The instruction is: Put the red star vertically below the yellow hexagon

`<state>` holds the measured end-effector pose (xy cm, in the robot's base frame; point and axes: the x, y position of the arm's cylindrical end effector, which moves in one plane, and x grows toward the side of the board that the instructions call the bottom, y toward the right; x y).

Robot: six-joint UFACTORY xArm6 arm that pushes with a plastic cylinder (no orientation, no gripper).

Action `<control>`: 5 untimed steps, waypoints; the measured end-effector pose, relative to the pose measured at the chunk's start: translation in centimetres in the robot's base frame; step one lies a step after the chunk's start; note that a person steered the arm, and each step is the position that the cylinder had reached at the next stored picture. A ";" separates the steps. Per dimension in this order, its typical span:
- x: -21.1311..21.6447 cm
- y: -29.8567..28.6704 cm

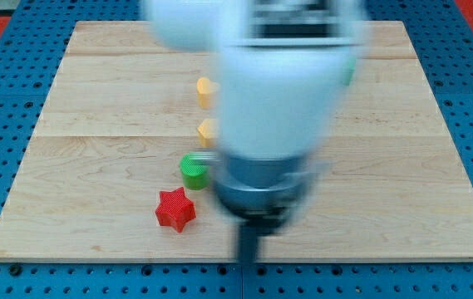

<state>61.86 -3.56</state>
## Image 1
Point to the black pusher rod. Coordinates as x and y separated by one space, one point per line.
247 243

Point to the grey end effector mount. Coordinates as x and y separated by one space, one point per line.
264 192

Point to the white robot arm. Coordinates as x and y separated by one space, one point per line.
282 69

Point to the yellow hexagon block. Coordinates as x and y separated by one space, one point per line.
208 133

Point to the red star block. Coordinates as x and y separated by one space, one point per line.
175 209

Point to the green cylinder block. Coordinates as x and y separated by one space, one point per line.
194 175

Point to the yellow heart block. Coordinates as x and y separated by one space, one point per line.
207 91

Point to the wooden board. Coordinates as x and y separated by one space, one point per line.
123 110

